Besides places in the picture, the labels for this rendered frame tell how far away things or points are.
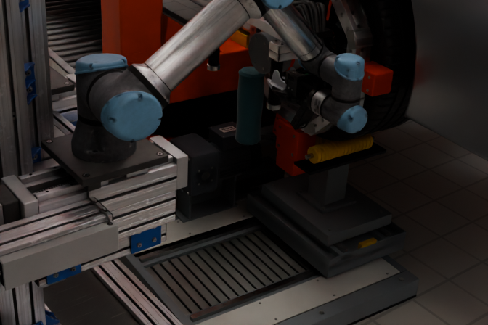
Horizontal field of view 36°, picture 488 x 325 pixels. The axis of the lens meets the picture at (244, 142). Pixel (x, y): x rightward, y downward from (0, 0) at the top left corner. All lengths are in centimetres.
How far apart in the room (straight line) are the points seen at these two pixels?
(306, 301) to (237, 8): 122
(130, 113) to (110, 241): 31
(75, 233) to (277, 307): 100
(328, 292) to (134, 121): 122
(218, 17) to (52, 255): 61
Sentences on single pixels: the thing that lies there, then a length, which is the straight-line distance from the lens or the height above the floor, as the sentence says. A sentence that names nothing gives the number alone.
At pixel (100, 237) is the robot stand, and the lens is 168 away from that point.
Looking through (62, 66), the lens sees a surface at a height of 39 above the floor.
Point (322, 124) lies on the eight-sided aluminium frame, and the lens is 238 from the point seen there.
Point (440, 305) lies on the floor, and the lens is 276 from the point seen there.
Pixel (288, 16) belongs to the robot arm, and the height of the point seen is 110.
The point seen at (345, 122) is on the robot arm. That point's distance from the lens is 191.
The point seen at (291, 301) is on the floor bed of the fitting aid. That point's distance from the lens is 253.
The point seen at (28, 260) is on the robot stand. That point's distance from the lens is 163.
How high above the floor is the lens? 166
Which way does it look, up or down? 27 degrees down
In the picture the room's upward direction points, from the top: 3 degrees clockwise
